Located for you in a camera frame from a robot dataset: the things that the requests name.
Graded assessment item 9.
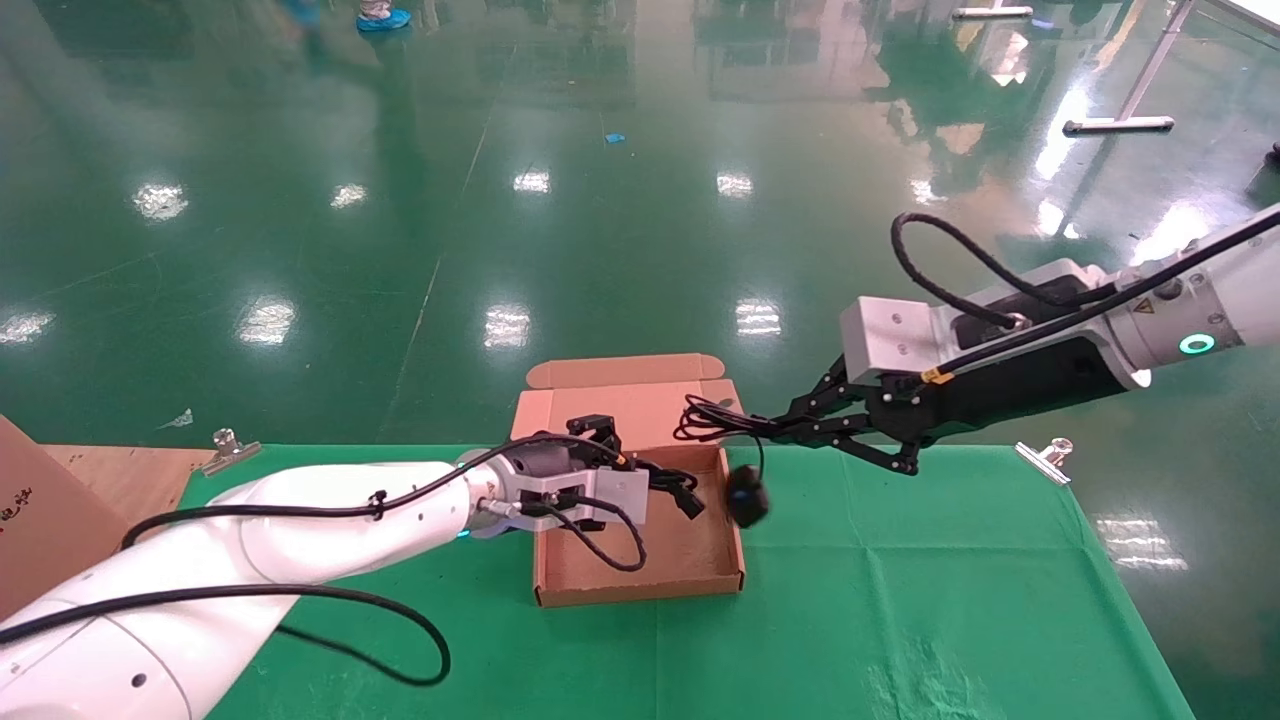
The open cardboard mailer box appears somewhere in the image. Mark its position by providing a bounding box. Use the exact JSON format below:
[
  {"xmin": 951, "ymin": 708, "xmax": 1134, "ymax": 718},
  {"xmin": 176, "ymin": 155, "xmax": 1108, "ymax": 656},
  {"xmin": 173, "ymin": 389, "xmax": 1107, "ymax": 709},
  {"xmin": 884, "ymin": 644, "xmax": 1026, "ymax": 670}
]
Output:
[{"xmin": 508, "ymin": 352, "xmax": 751, "ymax": 608}]

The black wired computer mouse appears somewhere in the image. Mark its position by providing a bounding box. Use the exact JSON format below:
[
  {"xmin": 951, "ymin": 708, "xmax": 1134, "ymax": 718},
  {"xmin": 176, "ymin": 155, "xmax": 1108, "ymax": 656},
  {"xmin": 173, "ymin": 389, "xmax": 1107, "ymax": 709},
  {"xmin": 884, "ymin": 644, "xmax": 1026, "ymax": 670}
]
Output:
[{"xmin": 673, "ymin": 393, "xmax": 773, "ymax": 530}]

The green table cloth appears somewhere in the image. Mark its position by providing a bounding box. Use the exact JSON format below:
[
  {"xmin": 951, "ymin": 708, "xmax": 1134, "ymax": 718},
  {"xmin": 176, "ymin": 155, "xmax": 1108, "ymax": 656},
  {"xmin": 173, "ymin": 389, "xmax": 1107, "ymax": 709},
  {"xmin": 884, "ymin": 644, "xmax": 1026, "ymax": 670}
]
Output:
[{"xmin": 175, "ymin": 443, "xmax": 1196, "ymax": 720}]

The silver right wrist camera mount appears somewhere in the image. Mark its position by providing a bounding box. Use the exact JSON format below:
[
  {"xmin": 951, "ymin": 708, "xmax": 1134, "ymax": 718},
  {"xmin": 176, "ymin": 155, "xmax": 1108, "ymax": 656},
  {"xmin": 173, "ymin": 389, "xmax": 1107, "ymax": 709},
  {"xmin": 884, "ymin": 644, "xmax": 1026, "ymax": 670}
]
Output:
[{"xmin": 840, "ymin": 258, "xmax": 1131, "ymax": 386}]

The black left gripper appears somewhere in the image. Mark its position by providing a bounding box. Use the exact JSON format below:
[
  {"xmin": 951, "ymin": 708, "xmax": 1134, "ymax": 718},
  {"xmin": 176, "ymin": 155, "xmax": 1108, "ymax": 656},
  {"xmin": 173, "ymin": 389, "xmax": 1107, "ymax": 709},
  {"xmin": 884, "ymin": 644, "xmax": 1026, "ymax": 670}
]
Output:
[{"xmin": 505, "ymin": 412, "xmax": 707, "ymax": 521}]

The long black arm cable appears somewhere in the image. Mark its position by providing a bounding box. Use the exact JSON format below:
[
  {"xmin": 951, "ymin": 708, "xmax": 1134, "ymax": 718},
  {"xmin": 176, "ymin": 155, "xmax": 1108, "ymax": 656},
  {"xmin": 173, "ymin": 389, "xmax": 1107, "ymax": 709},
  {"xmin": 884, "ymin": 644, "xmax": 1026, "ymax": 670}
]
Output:
[
  {"xmin": 0, "ymin": 432, "xmax": 641, "ymax": 689},
  {"xmin": 920, "ymin": 210, "xmax": 1280, "ymax": 384}
]

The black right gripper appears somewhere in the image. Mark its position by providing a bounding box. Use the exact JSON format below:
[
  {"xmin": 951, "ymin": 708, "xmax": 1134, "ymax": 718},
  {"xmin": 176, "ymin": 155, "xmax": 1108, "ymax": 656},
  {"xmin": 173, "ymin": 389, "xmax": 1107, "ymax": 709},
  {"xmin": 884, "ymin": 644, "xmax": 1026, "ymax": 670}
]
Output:
[{"xmin": 765, "ymin": 335, "xmax": 1136, "ymax": 477}]

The long black right arm cable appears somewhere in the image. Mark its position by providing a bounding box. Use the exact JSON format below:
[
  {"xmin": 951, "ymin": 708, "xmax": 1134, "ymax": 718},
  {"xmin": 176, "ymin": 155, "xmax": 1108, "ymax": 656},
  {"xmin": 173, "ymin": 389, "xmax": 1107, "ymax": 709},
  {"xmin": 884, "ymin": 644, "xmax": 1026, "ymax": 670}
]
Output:
[{"xmin": 920, "ymin": 210, "xmax": 1280, "ymax": 384}]

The white table leg with foot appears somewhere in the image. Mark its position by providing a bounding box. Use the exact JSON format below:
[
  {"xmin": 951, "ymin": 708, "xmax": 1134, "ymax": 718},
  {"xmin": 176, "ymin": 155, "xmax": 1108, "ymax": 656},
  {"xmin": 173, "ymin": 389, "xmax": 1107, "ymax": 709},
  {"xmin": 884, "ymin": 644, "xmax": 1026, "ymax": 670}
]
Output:
[{"xmin": 1062, "ymin": 0, "xmax": 1196, "ymax": 136}]

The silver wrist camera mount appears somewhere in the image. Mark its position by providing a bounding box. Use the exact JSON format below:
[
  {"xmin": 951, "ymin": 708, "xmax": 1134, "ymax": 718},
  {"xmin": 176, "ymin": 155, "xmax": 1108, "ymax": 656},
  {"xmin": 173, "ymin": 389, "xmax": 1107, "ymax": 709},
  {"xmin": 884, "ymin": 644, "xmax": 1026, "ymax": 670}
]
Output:
[
  {"xmin": 840, "ymin": 258, "xmax": 1131, "ymax": 386},
  {"xmin": 518, "ymin": 464, "xmax": 651, "ymax": 534}
]

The large brown cardboard sheet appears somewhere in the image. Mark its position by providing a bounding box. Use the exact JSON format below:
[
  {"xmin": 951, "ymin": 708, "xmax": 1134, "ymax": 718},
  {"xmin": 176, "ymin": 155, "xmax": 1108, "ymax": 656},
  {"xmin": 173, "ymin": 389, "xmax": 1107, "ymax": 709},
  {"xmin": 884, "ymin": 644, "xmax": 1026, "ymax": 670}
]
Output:
[{"xmin": 0, "ymin": 415, "xmax": 131, "ymax": 623}]

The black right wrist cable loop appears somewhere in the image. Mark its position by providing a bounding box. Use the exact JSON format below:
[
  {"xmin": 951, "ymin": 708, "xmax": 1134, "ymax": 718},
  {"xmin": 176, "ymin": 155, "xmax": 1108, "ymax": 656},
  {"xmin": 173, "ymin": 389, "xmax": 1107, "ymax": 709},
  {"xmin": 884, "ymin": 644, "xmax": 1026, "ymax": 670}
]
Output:
[{"xmin": 890, "ymin": 212, "xmax": 1121, "ymax": 331}]

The short black left wrist cable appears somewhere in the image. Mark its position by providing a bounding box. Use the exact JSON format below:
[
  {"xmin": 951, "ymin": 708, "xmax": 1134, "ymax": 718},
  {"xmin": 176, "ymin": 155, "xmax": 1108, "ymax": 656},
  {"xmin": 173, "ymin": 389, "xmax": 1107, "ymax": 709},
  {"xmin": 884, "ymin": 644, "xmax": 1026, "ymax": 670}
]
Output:
[{"xmin": 540, "ymin": 490, "xmax": 649, "ymax": 574}]

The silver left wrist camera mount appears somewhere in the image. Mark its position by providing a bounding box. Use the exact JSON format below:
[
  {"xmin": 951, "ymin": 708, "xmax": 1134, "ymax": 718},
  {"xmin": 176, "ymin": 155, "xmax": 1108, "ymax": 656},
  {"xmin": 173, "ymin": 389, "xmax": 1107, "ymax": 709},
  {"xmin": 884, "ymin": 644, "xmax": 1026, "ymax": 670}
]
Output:
[{"xmin": 518, "ymin": 464, "xmax": 651, "ymax": 534}]

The long black left arm cable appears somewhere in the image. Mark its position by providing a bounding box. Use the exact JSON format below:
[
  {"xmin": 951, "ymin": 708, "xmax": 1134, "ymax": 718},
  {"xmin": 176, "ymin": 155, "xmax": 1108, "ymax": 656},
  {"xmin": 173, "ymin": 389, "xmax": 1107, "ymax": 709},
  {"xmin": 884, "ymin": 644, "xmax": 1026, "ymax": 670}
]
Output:
[{"xmin": 0, "ymin": 432, "xmax": 641, "ymax": 689}]

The silver metal binder clip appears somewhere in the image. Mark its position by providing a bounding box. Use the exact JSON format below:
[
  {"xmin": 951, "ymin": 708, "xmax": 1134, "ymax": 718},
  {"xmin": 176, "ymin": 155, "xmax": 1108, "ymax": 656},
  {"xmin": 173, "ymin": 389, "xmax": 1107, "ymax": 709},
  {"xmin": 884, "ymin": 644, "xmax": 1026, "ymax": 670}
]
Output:
[
  {"xmin": 200, "ymin": 428, "xmax": 263, "ymax": 477},
  {"xmin": 1015, "ymin": 437, "xmax": 1074, "ymax": 487}
]

